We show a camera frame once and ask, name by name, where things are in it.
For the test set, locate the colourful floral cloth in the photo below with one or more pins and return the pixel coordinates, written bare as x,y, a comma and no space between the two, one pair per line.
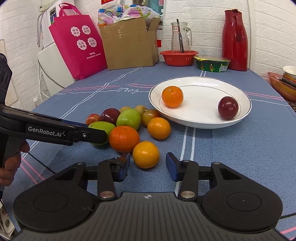
125,12

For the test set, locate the brown kiwi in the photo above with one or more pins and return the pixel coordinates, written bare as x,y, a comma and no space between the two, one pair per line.
141,109
124,108

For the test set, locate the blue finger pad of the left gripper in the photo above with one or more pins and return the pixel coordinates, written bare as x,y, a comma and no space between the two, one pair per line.
73,123

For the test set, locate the red green small fruit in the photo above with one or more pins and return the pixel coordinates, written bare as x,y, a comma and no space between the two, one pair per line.
148,115

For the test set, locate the red thermos jug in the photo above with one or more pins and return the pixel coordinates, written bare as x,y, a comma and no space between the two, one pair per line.
234,41

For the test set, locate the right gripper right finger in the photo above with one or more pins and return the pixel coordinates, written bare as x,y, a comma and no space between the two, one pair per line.
186,174

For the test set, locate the dark red plum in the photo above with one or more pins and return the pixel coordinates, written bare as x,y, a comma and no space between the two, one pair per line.
228,108

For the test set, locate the white appliance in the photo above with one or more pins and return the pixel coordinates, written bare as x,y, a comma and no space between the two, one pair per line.
53,68

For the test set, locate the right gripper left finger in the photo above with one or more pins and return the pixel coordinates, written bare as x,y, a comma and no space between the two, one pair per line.
110,171

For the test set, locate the large orange mandarin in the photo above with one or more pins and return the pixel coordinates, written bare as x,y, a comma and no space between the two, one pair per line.
124,139

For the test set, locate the photo calendar poster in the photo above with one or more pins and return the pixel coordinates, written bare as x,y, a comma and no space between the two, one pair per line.
156,5

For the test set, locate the black stirrer in pitcher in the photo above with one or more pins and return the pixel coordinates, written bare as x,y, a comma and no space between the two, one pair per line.
180,37

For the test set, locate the pink shopping bag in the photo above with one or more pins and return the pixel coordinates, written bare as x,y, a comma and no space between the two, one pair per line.
78,42

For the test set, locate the white small bowl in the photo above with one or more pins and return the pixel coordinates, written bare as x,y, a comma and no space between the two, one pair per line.
290,71

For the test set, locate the orange patterned bowl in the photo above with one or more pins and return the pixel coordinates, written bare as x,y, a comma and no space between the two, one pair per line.
285,90

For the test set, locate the red plastic basket bowl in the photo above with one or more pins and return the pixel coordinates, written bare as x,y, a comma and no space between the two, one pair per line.
178,59

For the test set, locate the yellow orange citrus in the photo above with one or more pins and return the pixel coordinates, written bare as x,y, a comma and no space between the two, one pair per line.
146,155

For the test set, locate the person's left hand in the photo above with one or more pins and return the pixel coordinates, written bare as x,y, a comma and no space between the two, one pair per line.
11,165

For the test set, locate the green apple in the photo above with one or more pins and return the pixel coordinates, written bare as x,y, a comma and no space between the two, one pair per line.
130,117
104,126

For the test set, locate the orange tangerine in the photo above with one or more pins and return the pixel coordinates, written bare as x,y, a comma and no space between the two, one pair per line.
172,96
159,128

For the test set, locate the green instant noodle bowl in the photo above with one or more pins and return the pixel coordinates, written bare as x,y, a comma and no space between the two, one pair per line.
212,63

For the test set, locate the white round plate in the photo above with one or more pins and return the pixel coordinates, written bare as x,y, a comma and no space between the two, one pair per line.
199,108

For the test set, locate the glass pitcher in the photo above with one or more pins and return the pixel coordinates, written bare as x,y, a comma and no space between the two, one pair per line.
186,36

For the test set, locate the brown cardboard box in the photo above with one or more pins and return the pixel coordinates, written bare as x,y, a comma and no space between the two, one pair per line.
130,43

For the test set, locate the blue striped tablecloth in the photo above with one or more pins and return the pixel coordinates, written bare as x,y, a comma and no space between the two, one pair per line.
246,188

